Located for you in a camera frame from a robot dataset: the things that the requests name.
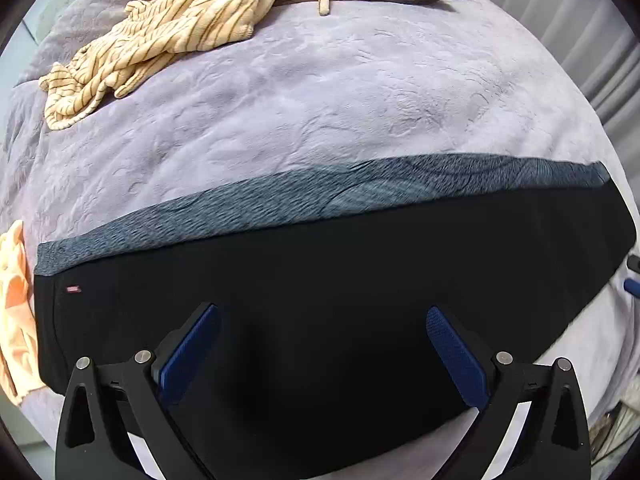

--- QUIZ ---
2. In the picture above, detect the grey curtain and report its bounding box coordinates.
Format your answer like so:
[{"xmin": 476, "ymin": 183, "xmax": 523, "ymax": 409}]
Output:
[{"xmin": 459, "ymin": 0, "xmax": 640, "ymax": 162}]

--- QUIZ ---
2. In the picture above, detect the orange fleece garment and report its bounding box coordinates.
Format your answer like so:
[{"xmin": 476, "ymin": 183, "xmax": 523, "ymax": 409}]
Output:
[{"xmin": 1, "ymin": 220, "xmax": 44, "ymax": 406}]

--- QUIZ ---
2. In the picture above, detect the black pants grey waistband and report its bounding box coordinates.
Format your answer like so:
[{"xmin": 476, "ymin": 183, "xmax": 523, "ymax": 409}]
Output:
[{"xmin": 34, "ymin": 153, "xmax": 639, "ymax": 480}]

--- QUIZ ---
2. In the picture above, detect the cream striped garment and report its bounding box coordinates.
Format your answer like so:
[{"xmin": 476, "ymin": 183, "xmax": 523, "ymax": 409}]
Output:
[{"xmin": 39, "ymin": 0, "xmax": 330, "ymax": 130}]

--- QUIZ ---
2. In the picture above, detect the lavender embossed bed blanket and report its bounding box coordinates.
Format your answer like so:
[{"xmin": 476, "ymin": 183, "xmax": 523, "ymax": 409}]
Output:
[{"xmin": 0, "ymin": 0, "xmax": 640, "ymax": 466}]

